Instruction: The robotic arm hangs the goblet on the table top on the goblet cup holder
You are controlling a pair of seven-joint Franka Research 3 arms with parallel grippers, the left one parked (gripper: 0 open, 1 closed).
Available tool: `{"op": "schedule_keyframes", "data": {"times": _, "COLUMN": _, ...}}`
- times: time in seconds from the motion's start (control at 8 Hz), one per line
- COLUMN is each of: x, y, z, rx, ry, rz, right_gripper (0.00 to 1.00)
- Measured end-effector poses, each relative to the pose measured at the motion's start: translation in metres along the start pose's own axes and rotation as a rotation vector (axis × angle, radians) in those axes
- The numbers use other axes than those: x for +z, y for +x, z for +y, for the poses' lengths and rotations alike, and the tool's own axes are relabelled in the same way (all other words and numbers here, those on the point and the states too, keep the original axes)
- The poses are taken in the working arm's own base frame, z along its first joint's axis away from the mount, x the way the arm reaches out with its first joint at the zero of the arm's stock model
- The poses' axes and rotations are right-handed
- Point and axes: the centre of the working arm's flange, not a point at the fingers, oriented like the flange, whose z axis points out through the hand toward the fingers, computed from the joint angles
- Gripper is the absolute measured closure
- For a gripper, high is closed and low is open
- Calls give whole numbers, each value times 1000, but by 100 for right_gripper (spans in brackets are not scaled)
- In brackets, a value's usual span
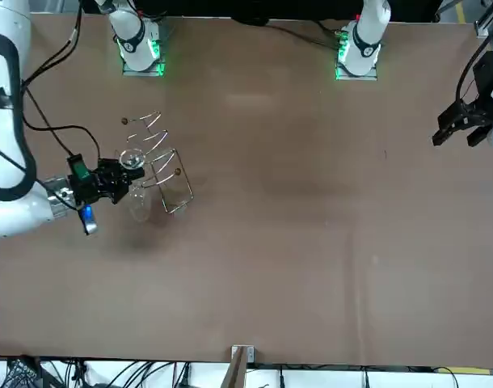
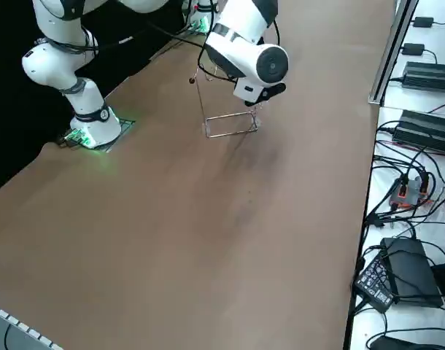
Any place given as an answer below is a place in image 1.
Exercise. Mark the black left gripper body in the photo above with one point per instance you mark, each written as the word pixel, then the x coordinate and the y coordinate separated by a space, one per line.
pixel 487 72

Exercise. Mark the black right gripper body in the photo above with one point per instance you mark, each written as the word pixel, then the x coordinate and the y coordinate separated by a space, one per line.
pixel 93 186

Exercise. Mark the clear glass goblet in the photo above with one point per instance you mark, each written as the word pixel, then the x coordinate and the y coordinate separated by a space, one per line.
pixel 132 158

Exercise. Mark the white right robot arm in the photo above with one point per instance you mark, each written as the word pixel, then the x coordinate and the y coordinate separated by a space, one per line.
pixel 12 20

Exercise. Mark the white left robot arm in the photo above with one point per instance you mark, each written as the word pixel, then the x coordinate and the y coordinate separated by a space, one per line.
pixel 367 28

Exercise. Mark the black adapter with labels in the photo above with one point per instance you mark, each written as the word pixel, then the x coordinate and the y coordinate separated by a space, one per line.
pixel 22 374

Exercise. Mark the black backdrop curtain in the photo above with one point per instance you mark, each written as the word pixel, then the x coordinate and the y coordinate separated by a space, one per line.
pixel 270 6

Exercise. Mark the aluminium frame strut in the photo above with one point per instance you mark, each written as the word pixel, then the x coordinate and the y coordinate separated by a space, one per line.
pixel 489 20

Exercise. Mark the aluminium frame post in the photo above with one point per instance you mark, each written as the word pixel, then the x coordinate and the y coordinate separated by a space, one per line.
pixel 242 353

